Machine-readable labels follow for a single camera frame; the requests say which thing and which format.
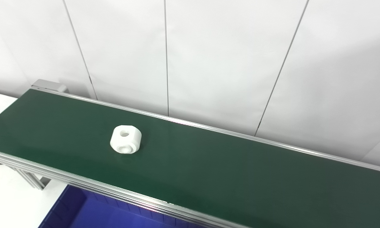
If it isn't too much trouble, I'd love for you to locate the white plastic part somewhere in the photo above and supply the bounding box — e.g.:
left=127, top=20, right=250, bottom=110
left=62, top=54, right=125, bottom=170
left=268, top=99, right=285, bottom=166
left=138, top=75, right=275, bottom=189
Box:
left=110, top=125, right=142, bottom=155

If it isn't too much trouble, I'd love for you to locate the green conveyor belt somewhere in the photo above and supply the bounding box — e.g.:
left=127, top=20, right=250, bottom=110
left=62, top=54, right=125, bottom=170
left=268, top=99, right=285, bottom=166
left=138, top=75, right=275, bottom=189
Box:
left=0, top=88, right=380, bottom=228
left=0, top=85, right=380, bottom=228

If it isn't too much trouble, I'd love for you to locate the blue plastic bin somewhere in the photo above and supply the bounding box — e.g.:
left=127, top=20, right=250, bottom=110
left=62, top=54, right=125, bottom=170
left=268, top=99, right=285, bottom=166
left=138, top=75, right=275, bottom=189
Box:
left=38, top=184, right=211, bottom=228

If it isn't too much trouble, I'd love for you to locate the grey conveyor end housing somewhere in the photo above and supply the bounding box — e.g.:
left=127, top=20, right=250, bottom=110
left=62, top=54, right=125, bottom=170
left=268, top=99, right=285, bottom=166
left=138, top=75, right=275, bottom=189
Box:
left=31, top=79, right=67, bottom=94

